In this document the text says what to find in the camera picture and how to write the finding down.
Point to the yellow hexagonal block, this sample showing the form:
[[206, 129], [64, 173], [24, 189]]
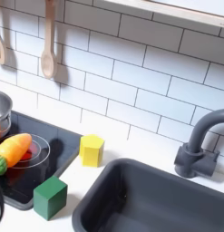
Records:
[[91, 151]]

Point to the green wooden cube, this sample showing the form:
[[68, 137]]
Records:
[[50, 198]]

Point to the orange toy carrot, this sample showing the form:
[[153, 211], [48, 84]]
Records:
[[13, 149]]

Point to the black glass stove top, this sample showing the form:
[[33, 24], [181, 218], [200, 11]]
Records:
[[60, 145]]

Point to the wooden spoon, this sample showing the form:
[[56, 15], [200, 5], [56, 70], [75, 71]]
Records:
[[48, 60]]

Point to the dark grey sink basin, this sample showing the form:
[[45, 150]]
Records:
[[140, 199]]

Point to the dark grey tap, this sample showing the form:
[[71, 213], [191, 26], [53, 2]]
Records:
[[195, 160]]

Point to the steel pot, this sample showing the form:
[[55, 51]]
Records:
[[2, 105]]

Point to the pale wooden shelf ledge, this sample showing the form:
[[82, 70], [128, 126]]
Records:
[[177, 12]]

